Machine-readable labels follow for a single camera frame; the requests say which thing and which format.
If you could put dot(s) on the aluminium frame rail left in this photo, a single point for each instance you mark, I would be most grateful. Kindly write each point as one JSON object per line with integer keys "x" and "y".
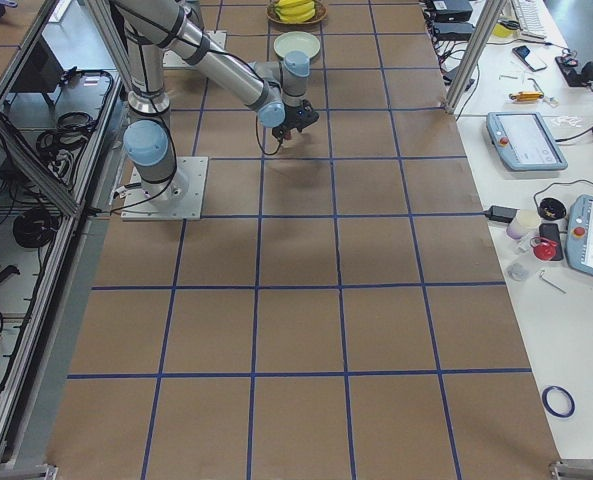
{"x": 62, "y": 90}

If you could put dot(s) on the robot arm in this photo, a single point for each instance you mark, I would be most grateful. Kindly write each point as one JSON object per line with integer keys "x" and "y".
{"x": 275, "y": 91}

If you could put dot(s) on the teach pendant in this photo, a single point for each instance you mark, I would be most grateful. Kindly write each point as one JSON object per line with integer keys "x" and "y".
{"x": 579, "y": 242}
{"x": 523, "y": 142}

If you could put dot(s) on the red emergency button box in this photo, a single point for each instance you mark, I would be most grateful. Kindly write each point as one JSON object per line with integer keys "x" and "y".
{"x": 548, "y": 245}

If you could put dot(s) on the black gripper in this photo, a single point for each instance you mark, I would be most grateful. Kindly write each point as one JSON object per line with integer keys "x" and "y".
{"x": 292, "y": 120}

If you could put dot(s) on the white cup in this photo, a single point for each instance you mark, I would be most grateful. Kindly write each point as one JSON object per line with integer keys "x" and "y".
{"x": 523, "y": 223}

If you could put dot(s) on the blue tape roll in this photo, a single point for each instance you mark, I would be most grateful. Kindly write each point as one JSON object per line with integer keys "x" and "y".
{"x": 558, "y": 402}

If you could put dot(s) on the pale green plate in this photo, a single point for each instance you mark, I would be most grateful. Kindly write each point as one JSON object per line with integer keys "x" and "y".
{"x": 304, "y": 42}

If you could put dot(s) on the black small bowl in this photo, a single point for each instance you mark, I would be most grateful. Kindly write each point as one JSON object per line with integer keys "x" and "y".
{"x": 551, "y": 209}

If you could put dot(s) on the black power brick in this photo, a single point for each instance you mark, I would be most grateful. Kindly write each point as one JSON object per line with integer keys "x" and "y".
{"x": 500, "y": 214}

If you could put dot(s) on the brown wicker basket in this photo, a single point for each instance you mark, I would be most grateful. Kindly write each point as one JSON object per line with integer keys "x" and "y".
{"x": 310, "y": 17}

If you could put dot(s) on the yellow handled tool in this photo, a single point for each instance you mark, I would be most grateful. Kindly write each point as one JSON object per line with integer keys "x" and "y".
{"x": 526, "y": 96}

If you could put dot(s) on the smartphone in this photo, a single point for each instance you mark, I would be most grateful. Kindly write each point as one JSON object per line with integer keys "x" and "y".
{"x": 529, "y": 58}

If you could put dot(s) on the allen key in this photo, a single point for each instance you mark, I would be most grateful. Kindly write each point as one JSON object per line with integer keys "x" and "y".
{"x": 542, "y": 276}

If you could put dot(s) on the aluminium frame post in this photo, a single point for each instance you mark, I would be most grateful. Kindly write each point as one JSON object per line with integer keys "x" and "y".
{"x": 487, "y": 19}

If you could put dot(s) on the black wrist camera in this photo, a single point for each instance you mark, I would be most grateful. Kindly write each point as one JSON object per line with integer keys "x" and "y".
{"x": 306, "y": 115}

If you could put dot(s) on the yellow banana bunch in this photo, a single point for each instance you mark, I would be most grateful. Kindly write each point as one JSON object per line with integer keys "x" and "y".
{"x": 293, "y": 6}

